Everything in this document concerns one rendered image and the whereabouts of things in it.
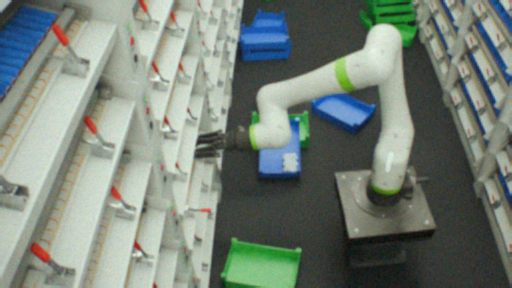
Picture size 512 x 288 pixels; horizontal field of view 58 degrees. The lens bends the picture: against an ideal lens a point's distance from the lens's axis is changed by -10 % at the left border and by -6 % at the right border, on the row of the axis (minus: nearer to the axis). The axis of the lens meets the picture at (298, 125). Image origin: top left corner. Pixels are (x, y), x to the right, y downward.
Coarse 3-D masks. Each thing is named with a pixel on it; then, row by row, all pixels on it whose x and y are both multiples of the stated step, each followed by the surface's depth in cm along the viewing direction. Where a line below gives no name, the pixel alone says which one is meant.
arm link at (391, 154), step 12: (396, 132) 185; (384, 144) 180; (396, 144) 180; (408, 144) 183; (384, 156) 176; (396, 156) 176; (408, 156) 178; (372, 168) 185; (384, 168) 178; (396, 168) 177; (372, 180) 187; (384, 180) 181; (396, 180) 181; (384, 192) 186
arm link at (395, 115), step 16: (384, 32) 165; (400, 48) 169; (400, 64) 173; (400, 80) 177; (384, 96) 181; (400, 96) 180; (384, 112) 186; (400, 112) 183; (384, 128) 190; (400, 128) 186
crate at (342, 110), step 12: (336, 96) 293; (348, 96) 286; (312, 108) 281; (324, 108) 286; (336, 108) 286; (348, 108) 286; (360, 108) 285; (372, 108) 277; (336, 120) 274; (348, 120) 278; (360, 120) 278
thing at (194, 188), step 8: (200, 128) 201; (208, 128) 201; (192, 160) 188; (192, 168) 186; (200, 168) 187; (192, 176) 183; (200, 176) 184; (192, 184) 180; (200, 184) 182; (192, 192) 177; (192, 200) 175; (192, 224) 167; (184, 232) 164; (192, 232) 165; (192, 240) 163
